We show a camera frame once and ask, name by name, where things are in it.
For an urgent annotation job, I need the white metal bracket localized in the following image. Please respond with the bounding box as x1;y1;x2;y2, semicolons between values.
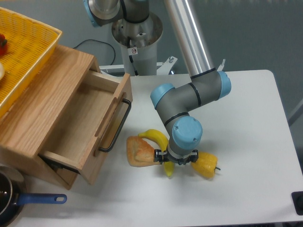
156;56;178;75

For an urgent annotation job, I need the triangular pastry bread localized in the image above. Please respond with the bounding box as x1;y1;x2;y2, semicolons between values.
126;136;160;167

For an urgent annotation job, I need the open wooden drawer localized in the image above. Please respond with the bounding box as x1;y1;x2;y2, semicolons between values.
39;70;133;189

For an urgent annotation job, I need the yellow banana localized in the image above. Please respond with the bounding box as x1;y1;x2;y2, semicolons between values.
138;129;175;177

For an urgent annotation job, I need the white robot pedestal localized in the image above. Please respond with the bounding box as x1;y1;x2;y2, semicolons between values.
112;12;163;76

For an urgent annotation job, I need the yellow bell pepper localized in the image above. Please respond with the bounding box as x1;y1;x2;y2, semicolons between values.
191;151;218;179

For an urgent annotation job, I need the white round food item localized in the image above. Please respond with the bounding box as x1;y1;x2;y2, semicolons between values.
0;63;5;80

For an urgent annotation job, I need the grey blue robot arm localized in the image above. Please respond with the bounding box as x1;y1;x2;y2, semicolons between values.
84;0;232;165

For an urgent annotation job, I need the blue handled pan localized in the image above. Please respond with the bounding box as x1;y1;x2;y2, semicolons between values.
0;171;67;227

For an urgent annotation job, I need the red tomato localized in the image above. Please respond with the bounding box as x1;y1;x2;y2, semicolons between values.
0;34;8;55

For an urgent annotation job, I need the wooden drawer cabinet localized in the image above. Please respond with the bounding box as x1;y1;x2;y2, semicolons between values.
0;45;100;190

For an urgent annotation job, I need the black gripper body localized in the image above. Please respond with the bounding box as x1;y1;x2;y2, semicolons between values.
166;153;190;165

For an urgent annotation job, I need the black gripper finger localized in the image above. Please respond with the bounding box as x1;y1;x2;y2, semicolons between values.
153;149;169;165
185;149;198;164

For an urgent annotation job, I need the yellow plastic basket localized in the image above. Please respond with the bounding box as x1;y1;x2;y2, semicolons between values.
0;8;62;115

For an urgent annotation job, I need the black cable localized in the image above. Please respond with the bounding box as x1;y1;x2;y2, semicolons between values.
73;39;116;66

